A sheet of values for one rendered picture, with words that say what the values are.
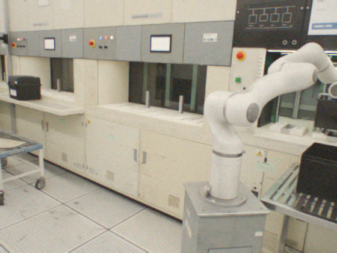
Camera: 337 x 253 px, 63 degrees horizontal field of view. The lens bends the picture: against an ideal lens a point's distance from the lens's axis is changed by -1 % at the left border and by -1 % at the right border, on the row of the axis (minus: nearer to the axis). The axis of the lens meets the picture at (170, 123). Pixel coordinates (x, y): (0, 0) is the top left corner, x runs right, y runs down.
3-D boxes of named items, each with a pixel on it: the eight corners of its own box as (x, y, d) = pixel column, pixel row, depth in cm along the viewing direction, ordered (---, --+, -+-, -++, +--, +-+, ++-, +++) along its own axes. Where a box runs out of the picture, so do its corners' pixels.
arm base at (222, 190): (206, 207, 103) (210, 161, 99) (194, 185, 121) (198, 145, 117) (254, 206, 106) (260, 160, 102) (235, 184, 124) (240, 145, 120)
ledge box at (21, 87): (6, 97, 311) (5, 74, 306) (31, 96, 333) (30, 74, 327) (17, 101, 293) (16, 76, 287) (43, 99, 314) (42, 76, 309)
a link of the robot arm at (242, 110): (214, 125, 109) (245, 135, 96) (208, 97, 105) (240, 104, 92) (290, 81, 131) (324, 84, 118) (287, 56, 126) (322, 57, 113)
